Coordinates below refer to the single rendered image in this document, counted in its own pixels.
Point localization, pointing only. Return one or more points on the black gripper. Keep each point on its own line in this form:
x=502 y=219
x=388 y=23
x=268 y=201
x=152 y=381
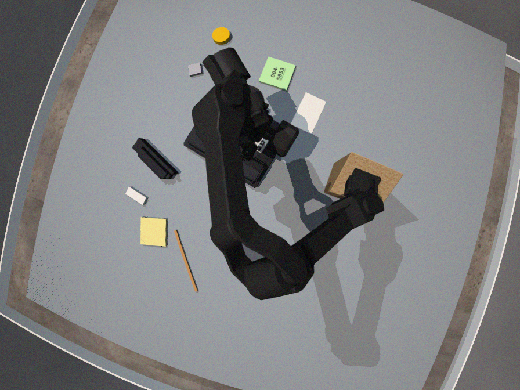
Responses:
x=282 y=138

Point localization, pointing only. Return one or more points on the green sticky note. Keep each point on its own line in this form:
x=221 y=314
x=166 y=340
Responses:
x=277 y=73

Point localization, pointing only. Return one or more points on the dark grey telephone handset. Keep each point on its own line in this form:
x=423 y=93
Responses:
x=252 y=169

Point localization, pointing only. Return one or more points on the yellow flat disc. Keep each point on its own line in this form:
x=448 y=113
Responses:
x=221 y=35

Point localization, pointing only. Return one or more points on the yellow sticky note pad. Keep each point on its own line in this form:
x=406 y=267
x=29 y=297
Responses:
x=153 y=231

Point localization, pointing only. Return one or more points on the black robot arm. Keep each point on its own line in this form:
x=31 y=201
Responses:
x=218 y=121

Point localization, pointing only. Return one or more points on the white phone keypad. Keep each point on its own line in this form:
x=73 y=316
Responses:
x=261 y=145

